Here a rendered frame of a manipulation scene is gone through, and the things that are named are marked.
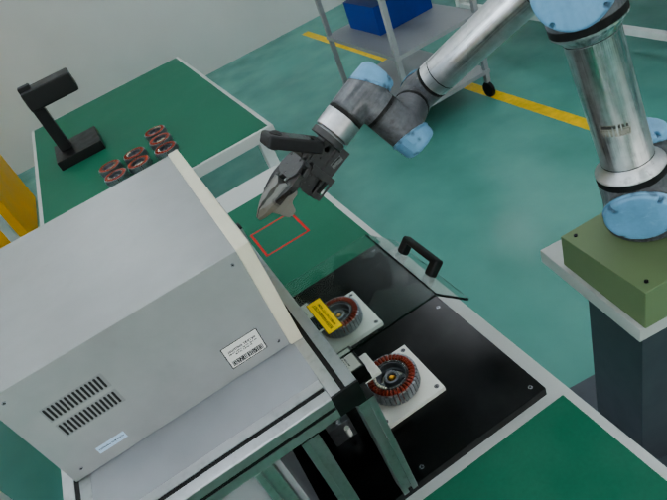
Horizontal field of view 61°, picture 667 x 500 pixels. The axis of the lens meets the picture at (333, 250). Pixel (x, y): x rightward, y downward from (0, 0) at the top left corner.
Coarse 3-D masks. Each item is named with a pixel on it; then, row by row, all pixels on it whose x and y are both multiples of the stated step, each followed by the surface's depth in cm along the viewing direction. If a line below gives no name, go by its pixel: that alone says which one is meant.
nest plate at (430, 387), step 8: (400, 352) 124; (408, 352) 123; (416, 360) 121; (424, 368) 118; (424, 376) 117; (432, 376) 116; (424, 384) 115; (432, 384) 115; (440, 384) 114; (416, 392) 114; (424, 392) 114; (432, 392) 113; (440, 392) 113; (416, 400) 113; (424, 400) 112; (384, 408) 114; (392, 408) 114; (400, 408) 113; (408, 408) 112; (416, 408) 112; (384, 416) 113; (392, 416) 112; (400, 416) 112; (408, 416) 112; (392, 424) 111
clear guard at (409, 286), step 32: (352, 256) 108; (384, 256) 105; (288, 288) 108; (320, 288) 105; (352, 288) 102; (384, 288) 99; (416, 288) 96; (448, 288) 99; (352, 320) 95; (384, 320) 93
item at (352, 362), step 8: (352, 352) 110; (344, 360) 109; (352, 360) 108; (360, 360) 107; (368, 360) 112; (352, 368) 106; (360, 368) 106; (368, 368) 110; (376, 368) 110; (360, 376) 107; (368, 376) 108; (376, 376) 109
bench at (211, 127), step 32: (128, 96) 358; (160, 96) 336; (192, 96) 316; (224, 96) 297; (64, 128) 353; (96, 128) 330; (128, 128) 311; (192, 128) 278; (224, 128) 264; (256, 128) 252; (96, 160) 290; (160, 160) 261; (192, 160) 249; (224, 160) 246; (64, 192) 271; (96, 192) 257
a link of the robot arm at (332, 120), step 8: (328, 112) 105; (336, 112) 104; (320, 120) 106; (328, 120) 105; (336, 120) 104; (344, 120) 104; (328, 128) 105; (336, 128) 104; (344, 128) 105; (352, 128) 106; (336, 136) 105; (344, 136) 105; (352, 136) 107; (344, 144) 108
